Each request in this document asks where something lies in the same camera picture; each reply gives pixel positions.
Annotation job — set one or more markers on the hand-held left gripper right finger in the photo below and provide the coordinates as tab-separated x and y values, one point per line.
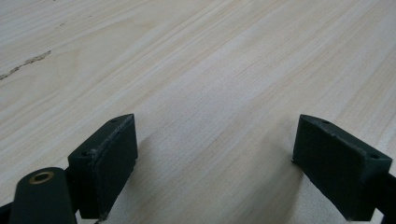
336	168

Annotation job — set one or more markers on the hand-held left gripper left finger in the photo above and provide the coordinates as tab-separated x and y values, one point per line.
107	168

